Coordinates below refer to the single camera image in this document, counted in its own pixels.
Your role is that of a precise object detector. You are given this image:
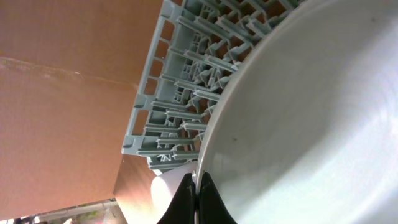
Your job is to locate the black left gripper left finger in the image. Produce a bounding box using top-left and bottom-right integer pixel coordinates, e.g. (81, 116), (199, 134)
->
(157, 174), (196, 224)

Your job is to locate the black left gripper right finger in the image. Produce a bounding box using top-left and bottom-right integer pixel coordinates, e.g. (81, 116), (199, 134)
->
(198, 172), (237, 224)

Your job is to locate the white round plate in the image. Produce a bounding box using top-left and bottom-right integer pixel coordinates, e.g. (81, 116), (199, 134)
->
(198, 0), (397, 223)

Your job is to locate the grey plastic dishwasher rack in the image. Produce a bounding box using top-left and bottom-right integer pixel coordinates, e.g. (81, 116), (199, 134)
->
(121, 0), (300, 175)

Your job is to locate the pink plastic cup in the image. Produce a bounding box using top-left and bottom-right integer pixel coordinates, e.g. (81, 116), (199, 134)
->
(150, 161), (197, 219)

